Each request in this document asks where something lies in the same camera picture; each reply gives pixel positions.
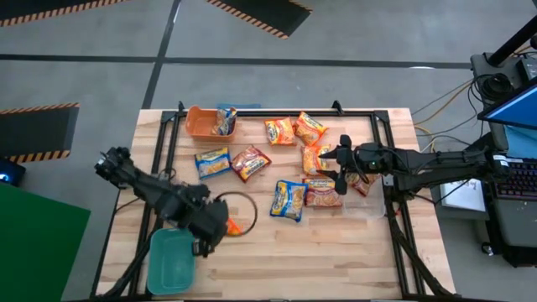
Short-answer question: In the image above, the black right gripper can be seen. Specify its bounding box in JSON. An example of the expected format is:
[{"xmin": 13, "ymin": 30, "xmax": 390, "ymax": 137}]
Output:
[{"xmin": 319, "ymin": 134, "xmax": 385, "ymax": 196}]

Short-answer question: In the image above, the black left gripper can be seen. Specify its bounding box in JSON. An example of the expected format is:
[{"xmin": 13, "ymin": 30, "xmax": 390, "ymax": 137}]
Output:
[{"xmin": 175, "ymin": 193, "xmax": 231, "ymax": 248}]

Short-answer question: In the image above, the red Maruchan ramen pack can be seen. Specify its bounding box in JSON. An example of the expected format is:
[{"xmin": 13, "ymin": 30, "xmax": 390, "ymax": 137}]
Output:
[
  {"xmin": 302, "ymin": 178, "xmax": 344, "ymax": 208},
  {"xmin": 346, "ymin": 171, "xmax": 381, "ymax": 197},
  {"xmin": 230, "ymin": 144, "xmax": 273, "ymax": 184}
]

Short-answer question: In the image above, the orange Maruchan ramen pack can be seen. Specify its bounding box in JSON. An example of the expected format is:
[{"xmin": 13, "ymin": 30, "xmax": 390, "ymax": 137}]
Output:
[
  {"xmin": 300, "ymin": 143, "xmax": 332, "ymax": 176},
  {"xmin": 263, "ymin": 117, "xmax": 297, "ymax": 147},
  {"xmin": 226, "ymin": 216, "xmax": 245, "ymax": 237},
  {"xmin": 293, "ymin": 111, "xmax": 329, "ymax": 147}
]

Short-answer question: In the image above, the blue Maruchan ramen pack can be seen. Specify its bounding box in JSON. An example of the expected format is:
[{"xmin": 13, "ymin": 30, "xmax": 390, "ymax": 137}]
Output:
[
  {"xmin": 269, "ymin": 180, "xmax": 310, "ymax": 223},
  {"xmin": 194, "ymin": 146, "xmax": 232, "ymax": 180},
  {"xmin": 211, "ymin": 107, "xmax": 238, "ymax": 137}
]

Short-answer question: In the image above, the clear plastic bin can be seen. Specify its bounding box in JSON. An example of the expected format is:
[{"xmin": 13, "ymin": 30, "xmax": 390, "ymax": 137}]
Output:
[{"xmin": 341, "ymin": 195, "xmax": 386, "ymax": 221}]

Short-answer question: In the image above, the teal plastic bin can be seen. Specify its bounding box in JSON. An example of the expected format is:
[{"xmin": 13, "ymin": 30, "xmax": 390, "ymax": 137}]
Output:
[{"xmin": 146, "ymin": 227, "xmax": 196, "ymax": 296}]

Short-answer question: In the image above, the orange plastic bin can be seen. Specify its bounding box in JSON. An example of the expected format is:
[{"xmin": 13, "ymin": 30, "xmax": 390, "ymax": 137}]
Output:
[{"xmin": 185, "ymin": 105, "xmax": 237, "ymax": 143}]

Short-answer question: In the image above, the white paper sheet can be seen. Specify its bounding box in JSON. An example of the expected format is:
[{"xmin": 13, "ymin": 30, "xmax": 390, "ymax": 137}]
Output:
[{"xmin": 439, "ymin": 179, "xmax": 487, "ymax": 212}]

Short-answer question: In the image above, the green board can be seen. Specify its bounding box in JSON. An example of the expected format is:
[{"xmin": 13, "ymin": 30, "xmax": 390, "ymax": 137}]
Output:
[{"xmin": 0, "ymin": 182, "xmax": 91, "ymax": 302}]

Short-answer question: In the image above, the black hazard-striped floor mat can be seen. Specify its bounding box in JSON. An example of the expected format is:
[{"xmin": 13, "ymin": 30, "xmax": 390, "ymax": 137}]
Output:
[
  {"xmin": 0, "ymin": 0, "xmax": 131, "ymax": 29},
  {"xmin": 0, "ymin": 102, "xmax": 81, "ymax": 164},
  {"xmin": 205, "ymin": 0, "xmax": 314, "ymax": 41}
]

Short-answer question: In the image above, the black backlit keyboard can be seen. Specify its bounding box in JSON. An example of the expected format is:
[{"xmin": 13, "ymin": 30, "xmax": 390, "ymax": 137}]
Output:
[{"xmin": 493, "ymin": 161, "xmax": 537, "ymax": 201}]

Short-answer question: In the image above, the monitor with blue screen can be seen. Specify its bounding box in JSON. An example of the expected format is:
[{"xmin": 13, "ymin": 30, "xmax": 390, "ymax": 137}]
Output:
[{"xmin": 477, "ymin": 86, "xmax": 537, "ymax": 131}]

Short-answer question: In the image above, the grey equipment cart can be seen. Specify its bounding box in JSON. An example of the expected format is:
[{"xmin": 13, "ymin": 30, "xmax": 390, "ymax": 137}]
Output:
[{"xmin": 469, "ymin": 52, "xmax": 537, "ymax": 268}]

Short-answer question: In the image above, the black device blue light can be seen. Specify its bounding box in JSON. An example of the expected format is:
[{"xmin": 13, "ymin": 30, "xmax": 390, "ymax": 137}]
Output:
[{"xmin": 0, "ymin": 158, "xmax": 27, "ymax": 188}]

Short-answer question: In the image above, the black pole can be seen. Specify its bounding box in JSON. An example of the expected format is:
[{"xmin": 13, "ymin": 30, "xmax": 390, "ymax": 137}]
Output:
[{"xmin": 486, "ymin": 16, "xmax": 537, "ymax": 67}]

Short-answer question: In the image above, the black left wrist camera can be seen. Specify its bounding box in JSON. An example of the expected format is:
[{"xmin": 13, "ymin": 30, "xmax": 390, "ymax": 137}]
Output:
[{"xmin": 190, "ymin": 237, "xmax": 212, "ymax": 258}]

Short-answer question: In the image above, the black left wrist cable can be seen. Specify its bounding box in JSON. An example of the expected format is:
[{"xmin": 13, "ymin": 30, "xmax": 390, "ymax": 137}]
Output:
[{"xmin": 216, "ymin": 190, "xmax": 258, "ymax": 237}]

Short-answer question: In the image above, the black table frame rail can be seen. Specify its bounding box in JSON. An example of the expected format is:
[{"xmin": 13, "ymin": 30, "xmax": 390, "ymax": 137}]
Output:
[{"xmin": 90, "ymin": 100, "xmax": 458, "ymax": 301}]

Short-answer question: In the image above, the yellow floor cable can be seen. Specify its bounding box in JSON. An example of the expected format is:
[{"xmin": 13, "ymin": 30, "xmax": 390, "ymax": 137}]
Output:
[{"xmin": 413, "ymin": 81, "xmax": 475, "ymax": 127}]

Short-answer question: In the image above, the coiled black cable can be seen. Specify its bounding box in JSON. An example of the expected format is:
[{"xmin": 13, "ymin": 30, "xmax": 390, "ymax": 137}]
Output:
[{"xmin": 480, "ymin": 73, "xmax": 515, "ymax": 101}]

